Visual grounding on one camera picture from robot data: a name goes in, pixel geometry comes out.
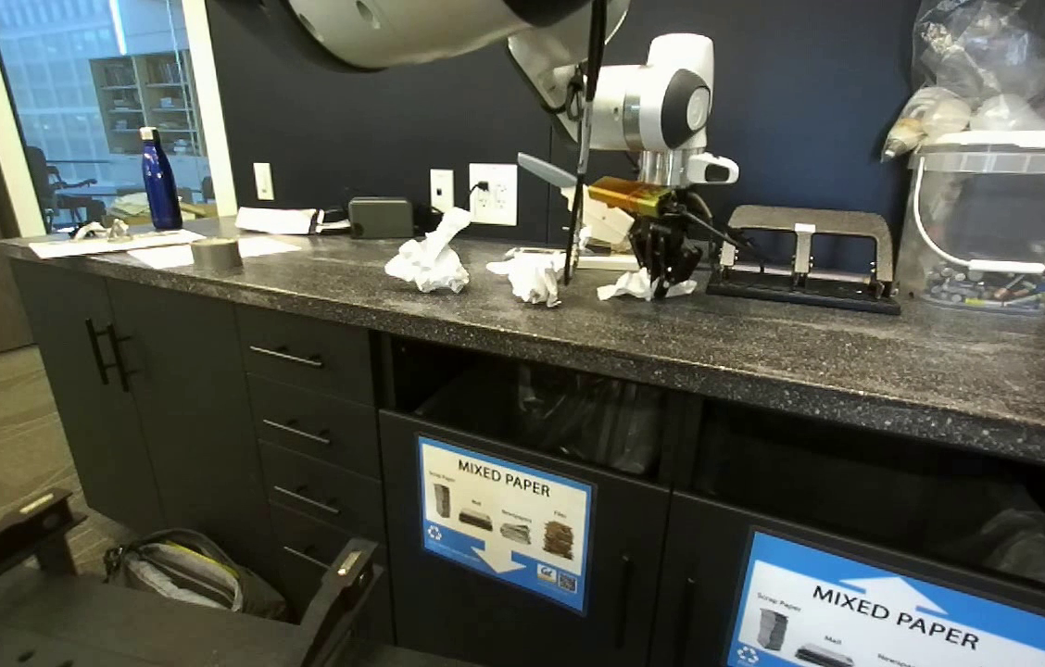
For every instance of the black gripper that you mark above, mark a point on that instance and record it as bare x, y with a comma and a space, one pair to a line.
669, 239

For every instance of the white paper back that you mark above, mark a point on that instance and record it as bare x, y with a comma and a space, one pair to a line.
634, 287

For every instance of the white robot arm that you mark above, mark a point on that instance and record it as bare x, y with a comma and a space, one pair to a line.
637, 127

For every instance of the left trash bin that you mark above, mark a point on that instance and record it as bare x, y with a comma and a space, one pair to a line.
561, 411

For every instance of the trash bin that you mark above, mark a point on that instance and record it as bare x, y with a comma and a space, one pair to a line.
872, 486
561, 411

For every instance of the right trash bin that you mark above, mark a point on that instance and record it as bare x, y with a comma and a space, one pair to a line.
872, 486

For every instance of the black three hole punch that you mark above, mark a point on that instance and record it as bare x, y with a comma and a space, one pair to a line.
741, 271

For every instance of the crumpled white paper middle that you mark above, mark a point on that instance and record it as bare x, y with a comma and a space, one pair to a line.
531, 274

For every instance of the large white outlet plate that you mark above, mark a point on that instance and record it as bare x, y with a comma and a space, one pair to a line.
495, 192

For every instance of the crumpled white paper left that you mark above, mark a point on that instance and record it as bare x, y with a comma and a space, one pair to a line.
431, 265

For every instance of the small white outlet plate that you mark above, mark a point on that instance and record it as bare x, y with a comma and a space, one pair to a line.
441, 191

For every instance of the left mixed paper label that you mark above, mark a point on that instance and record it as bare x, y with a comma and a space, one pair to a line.
504, 520

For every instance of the mixed paper label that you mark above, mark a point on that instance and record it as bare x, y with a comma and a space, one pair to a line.
504, 520
819, 610

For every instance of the black power adapter box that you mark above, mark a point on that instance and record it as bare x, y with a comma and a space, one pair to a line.
380, 217

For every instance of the clear plastic bucket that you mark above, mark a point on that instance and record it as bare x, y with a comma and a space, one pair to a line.
974, 221

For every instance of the right mixed paper label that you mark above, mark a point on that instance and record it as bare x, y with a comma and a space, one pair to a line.
819, 610

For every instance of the black drawer stack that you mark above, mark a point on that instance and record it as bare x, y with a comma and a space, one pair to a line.
314, 402

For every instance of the clear plastic bag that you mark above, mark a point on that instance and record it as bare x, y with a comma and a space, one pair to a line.
974, 64

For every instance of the white flat box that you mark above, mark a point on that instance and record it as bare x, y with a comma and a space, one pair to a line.
274, 221

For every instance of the large white paper sheet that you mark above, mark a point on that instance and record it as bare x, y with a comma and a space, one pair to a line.
106, 245

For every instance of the blue water bottle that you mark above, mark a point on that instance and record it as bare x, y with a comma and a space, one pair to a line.
155, 181

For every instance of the black double door cabinet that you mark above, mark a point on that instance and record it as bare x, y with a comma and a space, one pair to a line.
149, 394

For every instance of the grey black bag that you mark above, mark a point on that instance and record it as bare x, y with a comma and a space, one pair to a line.
188, 563

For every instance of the black cart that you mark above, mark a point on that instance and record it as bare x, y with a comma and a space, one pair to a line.
54, 617

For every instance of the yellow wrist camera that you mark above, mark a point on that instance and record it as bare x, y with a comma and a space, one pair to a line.
634, 196

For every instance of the white wall switch plate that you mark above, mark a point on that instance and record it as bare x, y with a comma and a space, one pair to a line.
264, 180

